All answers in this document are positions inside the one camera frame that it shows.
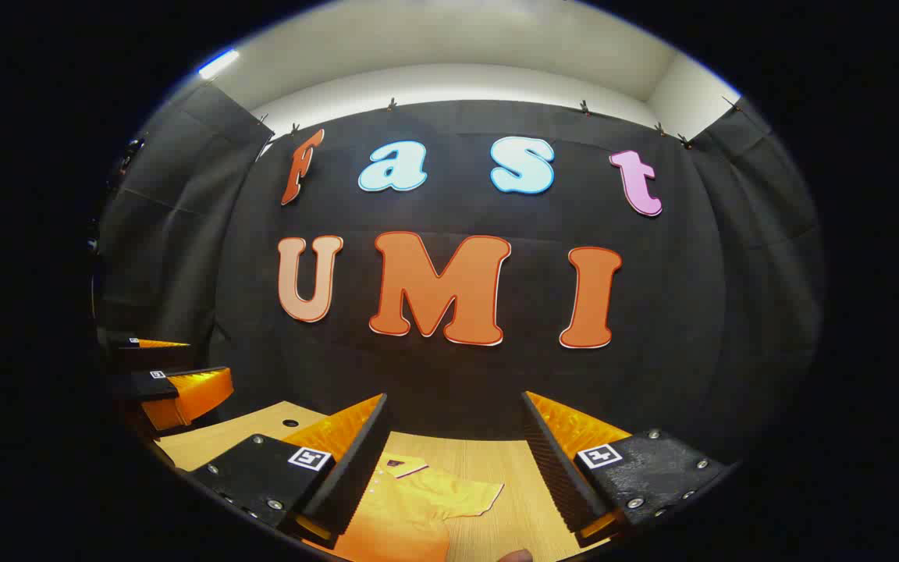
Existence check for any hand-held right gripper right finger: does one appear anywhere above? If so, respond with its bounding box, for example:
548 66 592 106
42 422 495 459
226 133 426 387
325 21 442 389
521 390 731 550

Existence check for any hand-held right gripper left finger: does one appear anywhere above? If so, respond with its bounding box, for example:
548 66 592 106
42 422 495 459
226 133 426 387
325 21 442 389
184 393 389 550

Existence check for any orange polo T-shirt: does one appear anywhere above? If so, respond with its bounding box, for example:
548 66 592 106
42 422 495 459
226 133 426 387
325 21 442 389
305 453 506 562

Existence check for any white ceiling light strip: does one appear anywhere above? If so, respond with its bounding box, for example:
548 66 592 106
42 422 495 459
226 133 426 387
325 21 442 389
198 48 241 80

